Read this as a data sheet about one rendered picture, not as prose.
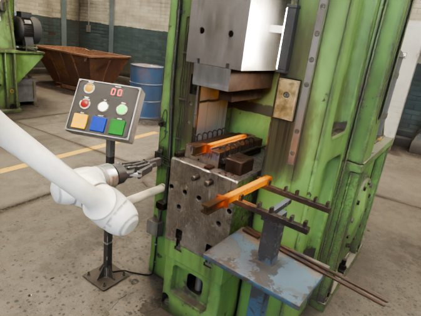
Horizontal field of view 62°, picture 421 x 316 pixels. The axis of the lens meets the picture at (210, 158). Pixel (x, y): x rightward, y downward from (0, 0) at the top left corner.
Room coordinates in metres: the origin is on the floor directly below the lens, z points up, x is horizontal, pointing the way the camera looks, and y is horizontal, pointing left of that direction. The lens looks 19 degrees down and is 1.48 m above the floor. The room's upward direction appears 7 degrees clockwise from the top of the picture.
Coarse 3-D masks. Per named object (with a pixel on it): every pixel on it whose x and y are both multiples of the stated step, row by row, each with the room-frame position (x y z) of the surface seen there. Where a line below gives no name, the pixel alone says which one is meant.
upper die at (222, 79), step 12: (204, 72) 1.61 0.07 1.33; (216, 72) 1.57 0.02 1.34; (228, 72) 1.54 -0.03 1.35; (240, 72) 1.60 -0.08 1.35; (252, 72) 1.69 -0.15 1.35; (264, 72) 1.79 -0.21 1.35; (204, 84) 1.60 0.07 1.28; (216, 84) 1.57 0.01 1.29; (228, 84) 1.54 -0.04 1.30; (240, 84) 1.61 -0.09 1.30; (252, 84) 1.71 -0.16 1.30; (264, 84) 1.81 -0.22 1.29
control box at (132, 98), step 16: (80, 80) 1.83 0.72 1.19; (80, 96) 1.79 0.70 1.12; (96, 96) 1.78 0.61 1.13; (112, 96) 1.78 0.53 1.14; (128, 96) 1.77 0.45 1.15; (144, 96) 1.84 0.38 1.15; (80, 112) 1.74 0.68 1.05; (96, 112) 1.74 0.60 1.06; (112, 112) 1.73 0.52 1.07; (128, 112) 1.72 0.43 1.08; (128, 128) 1.68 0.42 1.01
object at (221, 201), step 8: (264, 176) 1.34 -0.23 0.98; (248, 184) 1.23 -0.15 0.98; (256, 184) 1.24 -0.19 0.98; (264, 184) 1.30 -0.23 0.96; (232, 192) 1.14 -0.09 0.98; (240, 192) 1.15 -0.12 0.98; (248, 192) 1.20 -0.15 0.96; (216, 200) 1.05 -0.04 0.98; (224, 200) 1.07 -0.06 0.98; (232, 200) 1.11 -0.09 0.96; (208, 208) 1.00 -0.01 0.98; (216, 208) 1.04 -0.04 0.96
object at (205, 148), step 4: (236, 136) 1.80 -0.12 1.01; (240, 136) 1.81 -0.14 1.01; (244, 136) 1.84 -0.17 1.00; (220, 140) 1.68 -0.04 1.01; (224, 140) 1.69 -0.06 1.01; (228, 140) 1.70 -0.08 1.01; (232, 140) 1.74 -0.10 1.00; (200, 144) 1.54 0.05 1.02; (204, 144) 1.55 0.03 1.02; (208, 144) 1.59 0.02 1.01; (212, 144) 1.60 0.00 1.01; (216, 144) 1.62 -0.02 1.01; (220, 144) 1.64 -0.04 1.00; (196, 148) 1.50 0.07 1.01; (200, 148) 1.53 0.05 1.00; (204, 148) 1.55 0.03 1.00; (208, 148) 1.55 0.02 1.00; (192, 152) 1.50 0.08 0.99; (196, 152) 1.50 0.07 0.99; (200, 152) 1.53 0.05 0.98; (204, 152) 1.55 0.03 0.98; (208, 152) 1.55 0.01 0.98
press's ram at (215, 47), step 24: (192, 0) 1.67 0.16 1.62; (216, 0) 1.60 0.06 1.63; (240, 0) 1.53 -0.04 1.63; (264, 0) 1.60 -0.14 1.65; (288, 0) 1.78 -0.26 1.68; (192, 24) 1.66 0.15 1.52; (216, 24) 1.59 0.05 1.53; (240, 24) 1.53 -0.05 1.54; (264, 24) 1.62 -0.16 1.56; (192, 48) 1.65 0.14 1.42; (216, 48) 1.58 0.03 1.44; (240, 48) 1.52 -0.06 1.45; (264, 48) 1.65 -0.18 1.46
